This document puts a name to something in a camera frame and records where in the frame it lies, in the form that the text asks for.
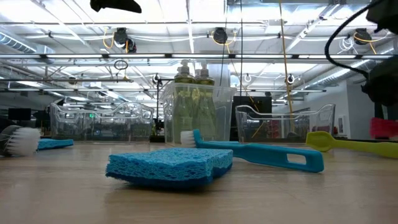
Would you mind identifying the green dish brush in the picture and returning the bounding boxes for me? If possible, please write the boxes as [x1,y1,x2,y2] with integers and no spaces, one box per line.
[305,130,398,159]

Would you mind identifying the blue dish brush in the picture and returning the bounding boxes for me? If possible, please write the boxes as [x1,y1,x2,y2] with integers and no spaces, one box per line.
[181,129,325,174]

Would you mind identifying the blue cellulose sponge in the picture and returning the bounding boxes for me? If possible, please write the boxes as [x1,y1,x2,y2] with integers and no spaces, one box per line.
[104,147,234,189]
[37,138,75,151]

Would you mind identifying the grey dish brush white bristles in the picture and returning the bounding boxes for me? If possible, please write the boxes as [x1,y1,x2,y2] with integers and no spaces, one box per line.
[0,124,42,157]

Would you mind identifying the dark doorway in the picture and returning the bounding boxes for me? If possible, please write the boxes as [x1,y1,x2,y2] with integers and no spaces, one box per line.
[374,104,398,119]

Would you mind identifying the low clear plastic bin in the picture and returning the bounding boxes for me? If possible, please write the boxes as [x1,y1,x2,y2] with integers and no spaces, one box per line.
[49,101,155,146]
[235,103,336,146]

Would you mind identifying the black tripod stand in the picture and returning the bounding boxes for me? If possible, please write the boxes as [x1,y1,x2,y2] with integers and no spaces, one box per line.
[151,73,165,144]

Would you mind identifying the black monitor panel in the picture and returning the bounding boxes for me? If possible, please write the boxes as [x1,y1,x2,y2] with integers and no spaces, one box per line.
[230,95,273,141]

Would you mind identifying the black desk monitor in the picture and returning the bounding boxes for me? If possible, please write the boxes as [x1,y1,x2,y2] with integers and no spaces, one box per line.
[7,108,32,121]

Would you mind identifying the tall clear plastic bin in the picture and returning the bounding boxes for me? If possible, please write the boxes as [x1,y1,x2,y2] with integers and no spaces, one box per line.
[160,82,238,147]

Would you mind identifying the black ceiling cable reel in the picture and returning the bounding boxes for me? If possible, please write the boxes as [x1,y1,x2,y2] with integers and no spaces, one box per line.
[212,27,229,45]
[104,27,137,54]
[353,27,371,45]

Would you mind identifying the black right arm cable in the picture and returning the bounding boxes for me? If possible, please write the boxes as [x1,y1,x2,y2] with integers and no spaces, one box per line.
[325,0,379,78]

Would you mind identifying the yellow hanging cord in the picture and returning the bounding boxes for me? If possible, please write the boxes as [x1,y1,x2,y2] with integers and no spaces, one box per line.
[278,0,297,135]

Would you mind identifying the black hanging cable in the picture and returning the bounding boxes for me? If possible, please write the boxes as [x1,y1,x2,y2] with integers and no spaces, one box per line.
[239,0,244,97]

